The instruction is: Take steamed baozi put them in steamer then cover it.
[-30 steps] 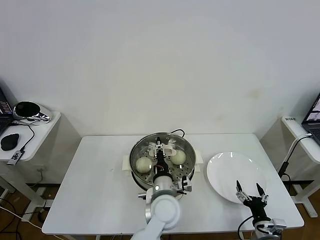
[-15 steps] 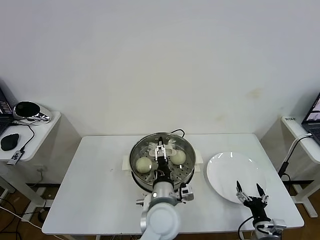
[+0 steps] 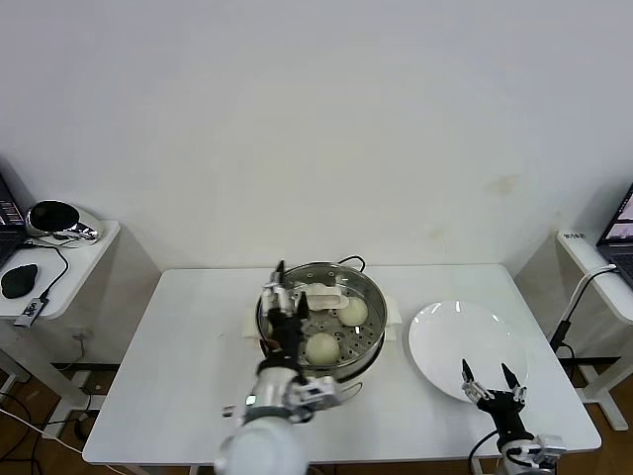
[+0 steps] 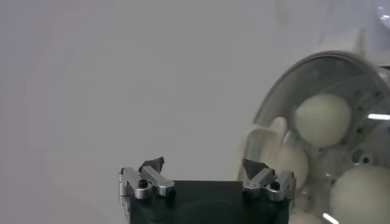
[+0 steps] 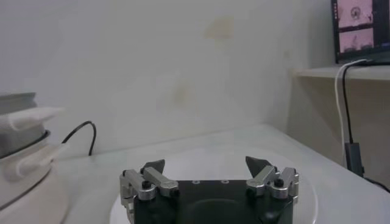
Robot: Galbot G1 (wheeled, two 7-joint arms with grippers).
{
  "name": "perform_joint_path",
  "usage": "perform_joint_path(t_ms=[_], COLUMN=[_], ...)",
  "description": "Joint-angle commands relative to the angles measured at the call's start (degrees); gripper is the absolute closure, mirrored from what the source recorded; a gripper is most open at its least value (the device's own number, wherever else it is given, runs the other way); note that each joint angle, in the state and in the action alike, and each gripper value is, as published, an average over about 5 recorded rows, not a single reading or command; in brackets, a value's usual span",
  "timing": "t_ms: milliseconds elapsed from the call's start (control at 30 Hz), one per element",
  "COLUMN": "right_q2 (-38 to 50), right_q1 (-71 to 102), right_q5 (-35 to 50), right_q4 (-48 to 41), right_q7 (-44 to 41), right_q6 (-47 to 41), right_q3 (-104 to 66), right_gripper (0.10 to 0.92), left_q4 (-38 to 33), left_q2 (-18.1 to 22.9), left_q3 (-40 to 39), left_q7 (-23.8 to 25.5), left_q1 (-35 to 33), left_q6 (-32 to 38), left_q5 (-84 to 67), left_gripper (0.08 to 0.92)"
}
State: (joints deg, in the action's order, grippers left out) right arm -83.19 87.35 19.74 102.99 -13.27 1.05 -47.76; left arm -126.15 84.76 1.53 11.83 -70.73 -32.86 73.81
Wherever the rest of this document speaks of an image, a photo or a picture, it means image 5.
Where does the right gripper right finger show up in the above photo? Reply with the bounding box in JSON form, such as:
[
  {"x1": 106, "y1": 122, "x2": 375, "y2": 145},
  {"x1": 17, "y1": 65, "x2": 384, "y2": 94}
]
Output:
[{"x1": 245, "y1": 156, "x2": 300, "y2": 205}]

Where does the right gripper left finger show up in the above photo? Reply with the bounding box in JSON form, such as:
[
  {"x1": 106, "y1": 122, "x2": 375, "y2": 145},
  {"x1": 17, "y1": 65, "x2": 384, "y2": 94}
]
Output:
[{"x1": 119, "y1": 159, "x2": 180, "y2": 211}]

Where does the black open laptop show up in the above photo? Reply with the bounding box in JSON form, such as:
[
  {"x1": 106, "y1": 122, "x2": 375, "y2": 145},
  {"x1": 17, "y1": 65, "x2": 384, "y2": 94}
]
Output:
[{"x1": 331, "y1": 0, "x2": 390, "y2": 65}]

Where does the round white plate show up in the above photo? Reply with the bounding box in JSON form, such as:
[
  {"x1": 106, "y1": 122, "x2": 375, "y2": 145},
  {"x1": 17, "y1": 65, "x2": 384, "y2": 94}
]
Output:
[{"x1": 108, "y1": 145, "x2": 319, "y2": 224}]

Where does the dark grey cable adapter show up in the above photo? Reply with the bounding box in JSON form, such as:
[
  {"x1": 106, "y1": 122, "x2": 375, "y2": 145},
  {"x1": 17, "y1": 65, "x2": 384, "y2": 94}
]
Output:
[{"x1": 344, "y1": 142, "x2": 366, "y2": 178}]

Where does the black pot power cord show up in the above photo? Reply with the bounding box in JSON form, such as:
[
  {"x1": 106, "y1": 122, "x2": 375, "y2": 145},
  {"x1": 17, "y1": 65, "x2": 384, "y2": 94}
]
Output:
[{"x1": 62, "y1": 121, "x2": 98, "y2": 156}]

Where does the black laptop cable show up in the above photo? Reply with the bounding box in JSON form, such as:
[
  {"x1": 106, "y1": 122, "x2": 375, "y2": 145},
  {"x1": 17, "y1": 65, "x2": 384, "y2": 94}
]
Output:
[{"x1": 341, "y1": 60, "x2": 374, "y2": 144}]

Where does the cream electric cooking pot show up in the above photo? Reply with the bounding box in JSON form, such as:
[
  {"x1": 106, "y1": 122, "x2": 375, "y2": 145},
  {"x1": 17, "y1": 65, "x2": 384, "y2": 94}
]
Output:
[{"x1": 0, "y1": 133, "x2": 71, "y2": 224}]

